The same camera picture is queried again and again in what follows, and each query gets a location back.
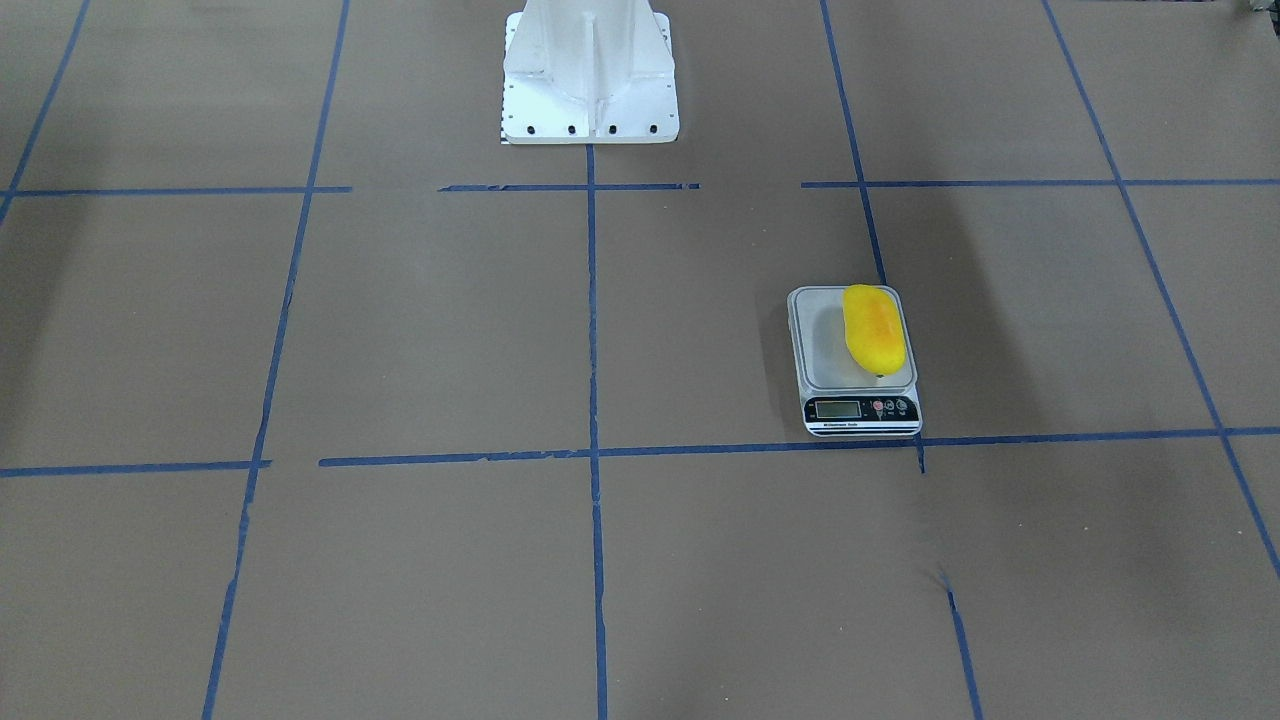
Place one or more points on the yellow mango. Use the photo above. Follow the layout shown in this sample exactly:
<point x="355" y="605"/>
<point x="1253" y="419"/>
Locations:
<point x="874" y="332"/>

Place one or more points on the digital kitchen scale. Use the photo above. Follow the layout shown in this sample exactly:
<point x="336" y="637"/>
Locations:
<point x="837" y="397"/>

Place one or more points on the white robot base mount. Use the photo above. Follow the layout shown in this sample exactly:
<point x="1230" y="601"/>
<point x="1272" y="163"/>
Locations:
<point x="588" y="72"/>

